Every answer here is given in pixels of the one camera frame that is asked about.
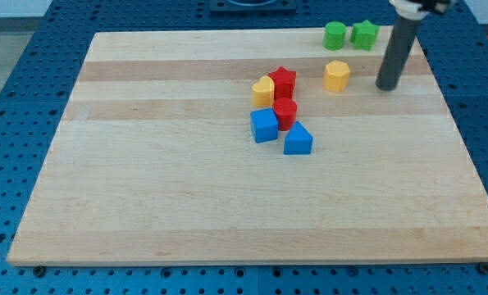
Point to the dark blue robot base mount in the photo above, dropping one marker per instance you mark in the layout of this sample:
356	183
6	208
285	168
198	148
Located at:
250	6

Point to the green star block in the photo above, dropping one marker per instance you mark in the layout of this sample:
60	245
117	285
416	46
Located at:
364	35

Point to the blue cube block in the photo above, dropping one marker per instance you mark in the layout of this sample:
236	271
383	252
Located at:
264	125

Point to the red cylinder block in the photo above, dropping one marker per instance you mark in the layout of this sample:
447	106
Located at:
285	110

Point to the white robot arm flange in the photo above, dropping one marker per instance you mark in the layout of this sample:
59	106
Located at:
419	9

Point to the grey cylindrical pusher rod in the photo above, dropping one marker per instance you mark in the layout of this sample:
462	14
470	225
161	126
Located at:
397	52

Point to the blue triangle block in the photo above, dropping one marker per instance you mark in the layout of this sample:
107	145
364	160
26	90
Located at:
298	141

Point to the red star block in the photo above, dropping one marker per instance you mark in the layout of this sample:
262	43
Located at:
284	81

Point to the yellow heart block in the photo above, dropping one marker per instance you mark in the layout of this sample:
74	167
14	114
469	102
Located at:
263	92

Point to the wooden board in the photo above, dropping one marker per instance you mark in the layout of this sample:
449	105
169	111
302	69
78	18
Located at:
154	163

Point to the green cylinder block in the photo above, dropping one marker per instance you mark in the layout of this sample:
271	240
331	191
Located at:
334	35

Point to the yellow hexagon block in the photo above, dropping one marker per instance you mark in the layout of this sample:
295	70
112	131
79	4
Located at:
336	76

